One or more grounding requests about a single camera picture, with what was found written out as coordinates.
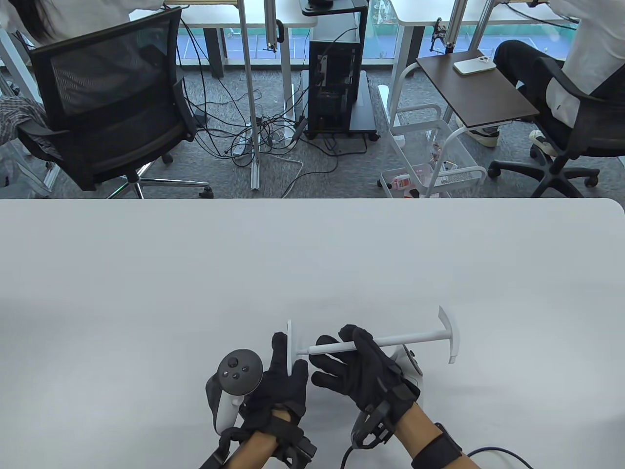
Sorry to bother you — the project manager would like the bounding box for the person's right hand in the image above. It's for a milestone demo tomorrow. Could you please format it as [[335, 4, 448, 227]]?
[[309, 324, 421, 448]]

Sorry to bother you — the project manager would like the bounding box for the person's left hand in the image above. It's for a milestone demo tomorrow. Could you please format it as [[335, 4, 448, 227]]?
[[239, 332, 309, 433]]

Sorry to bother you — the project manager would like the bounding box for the white headphone stand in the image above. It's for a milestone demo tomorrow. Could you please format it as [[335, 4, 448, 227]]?
[[295, 306, 460, 365]]

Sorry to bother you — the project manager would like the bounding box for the person's right forearm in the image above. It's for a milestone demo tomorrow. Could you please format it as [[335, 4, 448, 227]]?
[[393, 403, 481, 469]]

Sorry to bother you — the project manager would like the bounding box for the person's left forearm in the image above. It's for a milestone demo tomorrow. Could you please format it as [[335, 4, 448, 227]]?
[[229, 432, 280, 469]]

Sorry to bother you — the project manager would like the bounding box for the grey white right controller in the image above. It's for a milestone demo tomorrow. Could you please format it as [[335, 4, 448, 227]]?
[[391, 344, 423, 386]]

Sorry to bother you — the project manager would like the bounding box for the grey white controller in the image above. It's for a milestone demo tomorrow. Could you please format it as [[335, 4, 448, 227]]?
[[391, 344, 423, 386], [205, 348, 264, 435]]

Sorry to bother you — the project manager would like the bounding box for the grey white left controller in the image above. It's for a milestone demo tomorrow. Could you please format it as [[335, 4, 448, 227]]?
[[205, 348, 264, 435]]

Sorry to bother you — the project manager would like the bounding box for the white power strip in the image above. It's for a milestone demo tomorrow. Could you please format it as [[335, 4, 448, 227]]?
[[231, 125, 254, 157]]

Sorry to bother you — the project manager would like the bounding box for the black computer cart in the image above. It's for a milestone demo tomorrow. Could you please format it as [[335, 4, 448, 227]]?
[[299, 0, 380, 143]]

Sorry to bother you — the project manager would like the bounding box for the black armrest office chair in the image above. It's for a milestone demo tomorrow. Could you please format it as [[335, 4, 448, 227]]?
[[487, 56, 625, 198]]

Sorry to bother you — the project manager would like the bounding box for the brown side table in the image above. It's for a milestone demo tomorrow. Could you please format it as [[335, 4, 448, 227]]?
[[387, 49, 540, 169]]

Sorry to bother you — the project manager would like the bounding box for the black mesh office chair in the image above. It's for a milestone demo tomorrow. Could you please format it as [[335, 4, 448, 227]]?
[[17, 6, 214, 199]]

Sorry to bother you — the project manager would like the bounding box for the black computer tower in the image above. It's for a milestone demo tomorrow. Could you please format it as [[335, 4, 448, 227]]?
[[309, 40, 357, 132]]

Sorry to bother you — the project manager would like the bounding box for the white phone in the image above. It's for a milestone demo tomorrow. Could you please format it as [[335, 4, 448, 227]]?
[[453, 55, 497, 77]]

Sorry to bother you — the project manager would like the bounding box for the black clamp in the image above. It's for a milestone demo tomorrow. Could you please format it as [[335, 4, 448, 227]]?
[[429, 18, 448, 53]]

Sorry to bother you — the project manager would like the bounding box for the plaid cloth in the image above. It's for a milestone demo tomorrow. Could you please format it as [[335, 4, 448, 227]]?
[[0, 94, 63, 160]]

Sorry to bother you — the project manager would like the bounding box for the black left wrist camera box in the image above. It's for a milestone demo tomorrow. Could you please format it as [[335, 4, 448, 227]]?
[[281, 430, 318, 468]]

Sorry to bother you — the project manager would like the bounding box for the black right wrist strap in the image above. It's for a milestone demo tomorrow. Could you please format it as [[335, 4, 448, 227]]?
[[411, 423, 463, 469]]

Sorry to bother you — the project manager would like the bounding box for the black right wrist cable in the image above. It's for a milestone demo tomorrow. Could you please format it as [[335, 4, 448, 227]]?
[[466, 446, 534, 469]]

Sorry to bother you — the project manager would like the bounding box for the white wire basket cart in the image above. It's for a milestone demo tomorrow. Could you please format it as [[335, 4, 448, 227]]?
[[377, 104, 488, 199]]

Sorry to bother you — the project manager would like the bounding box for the bundle of black floor cables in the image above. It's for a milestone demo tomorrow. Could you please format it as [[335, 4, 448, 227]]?
[[177, 15, 368, 198]]

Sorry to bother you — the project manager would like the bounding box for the long aluminium profile post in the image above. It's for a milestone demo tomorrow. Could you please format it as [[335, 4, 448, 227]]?
[[237, 0, 263, 191]]

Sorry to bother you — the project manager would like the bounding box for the short aluminium profile post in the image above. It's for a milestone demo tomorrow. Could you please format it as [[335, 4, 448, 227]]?
[[264, 0, 280, 52]]

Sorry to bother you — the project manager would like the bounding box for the white metal frame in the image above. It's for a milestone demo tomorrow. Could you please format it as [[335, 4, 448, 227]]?
[[0, 27, 62, 192]]

